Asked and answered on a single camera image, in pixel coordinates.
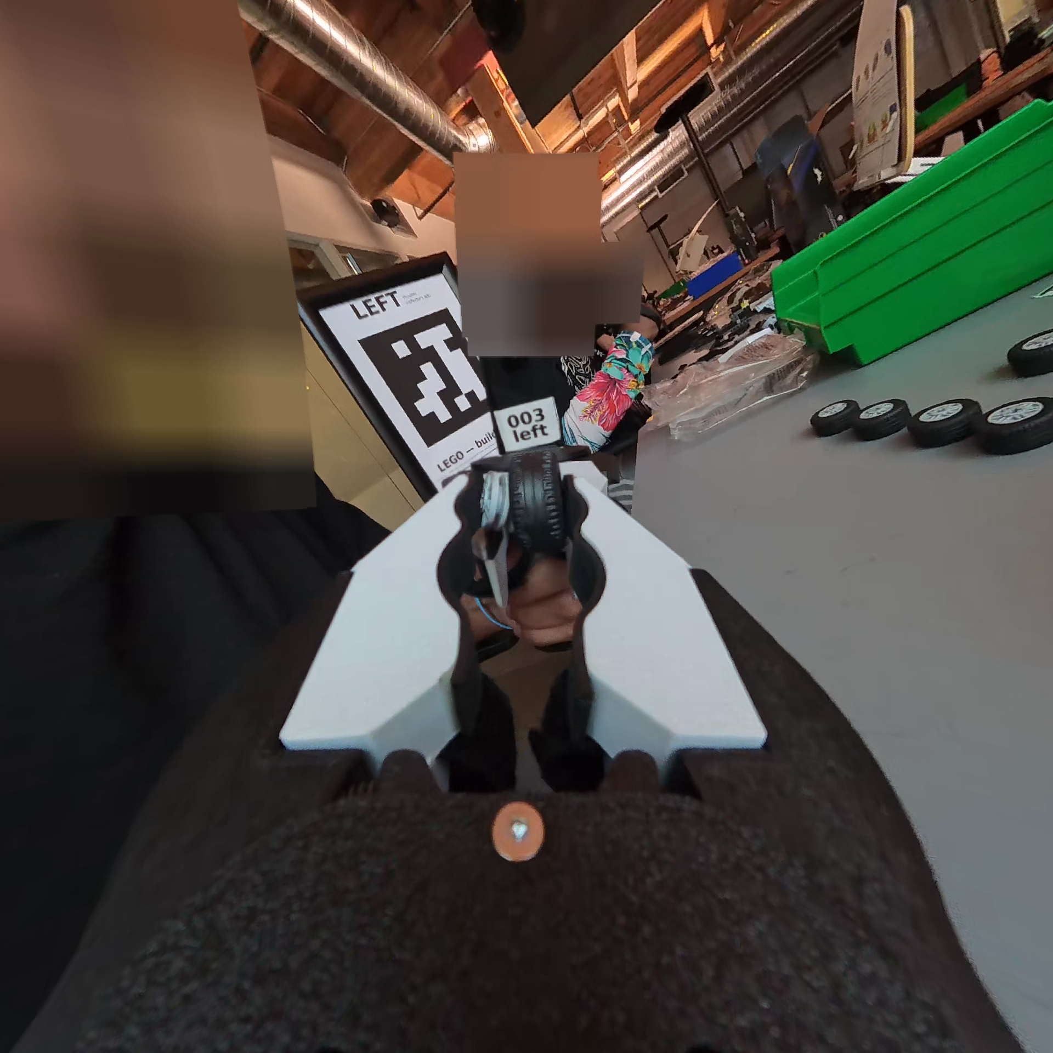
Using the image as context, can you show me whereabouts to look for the instruction sheet on wooden board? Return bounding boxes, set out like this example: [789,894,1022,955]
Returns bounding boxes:
[851,0,922,190]

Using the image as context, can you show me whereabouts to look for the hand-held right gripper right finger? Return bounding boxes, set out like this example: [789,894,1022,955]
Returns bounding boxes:
[566,465,768,786]

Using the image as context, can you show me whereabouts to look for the small blue crate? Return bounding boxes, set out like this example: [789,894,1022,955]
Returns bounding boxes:
[687,253,741,299]

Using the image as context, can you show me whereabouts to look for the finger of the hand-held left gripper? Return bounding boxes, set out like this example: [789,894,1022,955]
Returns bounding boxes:
[471,526,513,608]

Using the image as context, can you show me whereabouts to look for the silver ventilation duct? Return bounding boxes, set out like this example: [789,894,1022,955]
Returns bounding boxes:
[604,123,750,227]
[239,0,495,166]

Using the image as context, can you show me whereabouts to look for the black ceiling panel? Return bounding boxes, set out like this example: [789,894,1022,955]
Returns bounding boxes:
[473,0,659,128]

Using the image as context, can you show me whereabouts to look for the black round-top stand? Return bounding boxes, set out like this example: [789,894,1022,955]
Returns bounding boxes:
[654,82,741,273]

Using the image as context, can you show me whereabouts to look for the clear plastic bags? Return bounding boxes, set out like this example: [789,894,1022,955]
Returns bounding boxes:
[642,329,819,441]

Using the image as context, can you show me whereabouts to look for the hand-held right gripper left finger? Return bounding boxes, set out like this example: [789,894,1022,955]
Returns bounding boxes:
[280,462,495,792]

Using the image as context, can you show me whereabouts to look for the black framed marker sign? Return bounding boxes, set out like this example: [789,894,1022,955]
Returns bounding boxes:
[295,253,495,501]

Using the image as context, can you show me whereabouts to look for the green plastic storage bin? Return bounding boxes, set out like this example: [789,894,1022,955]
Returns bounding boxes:
[810,97,1053,273]
[772,193,1053,367]

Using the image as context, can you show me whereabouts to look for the person's left hand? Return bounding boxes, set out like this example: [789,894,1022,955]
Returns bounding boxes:
[506,571,582,648]

